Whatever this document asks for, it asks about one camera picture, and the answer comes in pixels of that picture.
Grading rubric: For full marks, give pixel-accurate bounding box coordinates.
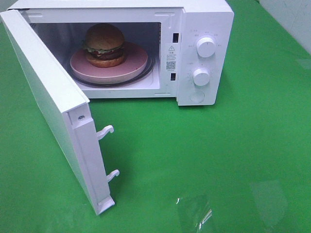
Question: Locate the pink round plate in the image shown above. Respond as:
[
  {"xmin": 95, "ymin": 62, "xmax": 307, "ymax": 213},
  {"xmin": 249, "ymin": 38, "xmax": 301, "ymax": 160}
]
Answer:
[{"xmin": 70, "ymin": 42, "xmax": 148, "ymax": 85}]

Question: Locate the burger with lettuce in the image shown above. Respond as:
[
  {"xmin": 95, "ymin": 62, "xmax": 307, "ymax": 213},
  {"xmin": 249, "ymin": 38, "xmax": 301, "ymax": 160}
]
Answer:
[{"xmin": 83, "ymin": 23, "xmax": 125, "ymax": 68}]

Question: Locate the white microwave door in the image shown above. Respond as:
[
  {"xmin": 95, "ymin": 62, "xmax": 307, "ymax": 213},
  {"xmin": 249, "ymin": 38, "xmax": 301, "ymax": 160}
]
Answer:
[{"xmin": 0, "ymin": 10, "xmax": 119, "ymax": 214}]

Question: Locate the round microwave door button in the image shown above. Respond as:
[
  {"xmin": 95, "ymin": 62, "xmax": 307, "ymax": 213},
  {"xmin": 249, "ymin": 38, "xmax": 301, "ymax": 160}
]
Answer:
[{"xmin": 190, "ymin": 91, "xmax": 205, "ymax": 103}]

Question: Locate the glass microwave turntable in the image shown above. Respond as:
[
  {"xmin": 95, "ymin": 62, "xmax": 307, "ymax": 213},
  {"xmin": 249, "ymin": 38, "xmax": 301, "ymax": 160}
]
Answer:
[{"xmin": 70, "ymin": 58, "xmax": 155, "ymax": 88}]

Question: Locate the white lower microwave knob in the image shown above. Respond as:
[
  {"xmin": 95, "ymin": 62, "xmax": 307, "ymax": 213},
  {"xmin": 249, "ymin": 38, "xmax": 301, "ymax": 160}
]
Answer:
[{"xmin": 192, "ymin": 68, "xmax": 210, "ymax": 86}]

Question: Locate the white microwave knob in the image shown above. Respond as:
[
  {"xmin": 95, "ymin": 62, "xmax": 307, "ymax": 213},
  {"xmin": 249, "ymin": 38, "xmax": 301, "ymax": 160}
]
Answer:
[
  {"xmin": 192, "ymin": 68, "xmax": 210, "ymax": 86},
  {"xmin": 196, "ymin": 35, "xmax": 216, "ymax": 58}
]

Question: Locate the white microwave oven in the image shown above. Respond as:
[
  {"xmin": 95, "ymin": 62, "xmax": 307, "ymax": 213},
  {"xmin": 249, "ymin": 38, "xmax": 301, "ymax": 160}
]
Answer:
[{"xmin": 7, "ymin": 0, "xmax": 234, "ymax": 106}]

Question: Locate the white upper microwave knob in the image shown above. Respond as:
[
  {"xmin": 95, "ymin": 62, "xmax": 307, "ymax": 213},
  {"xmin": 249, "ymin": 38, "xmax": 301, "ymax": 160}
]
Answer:
[{"xmin": 196, "ymin": 35, "xmax": 216, "ymax": 58}]

